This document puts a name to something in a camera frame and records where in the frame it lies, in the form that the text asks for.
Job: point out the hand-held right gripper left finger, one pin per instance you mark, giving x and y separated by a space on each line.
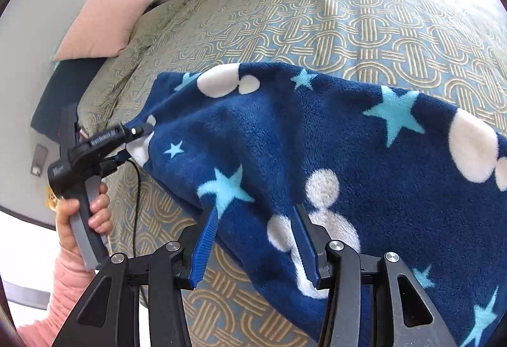
204 248

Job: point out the bed with patterned green bedspread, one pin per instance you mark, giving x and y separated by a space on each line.
356 34

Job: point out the dark blue headboard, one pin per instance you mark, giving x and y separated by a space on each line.
63 93

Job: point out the blue star print fleece pants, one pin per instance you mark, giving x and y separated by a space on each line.
317 141

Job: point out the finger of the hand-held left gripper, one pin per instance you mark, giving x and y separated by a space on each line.
138 130
119 161

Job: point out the person's left hand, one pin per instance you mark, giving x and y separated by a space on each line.
100 212

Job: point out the pink pillow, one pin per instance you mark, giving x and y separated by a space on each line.
99 26

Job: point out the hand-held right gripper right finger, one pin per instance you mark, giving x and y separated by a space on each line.
305 244

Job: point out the person's left forearm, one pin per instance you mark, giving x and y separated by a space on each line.
67 291

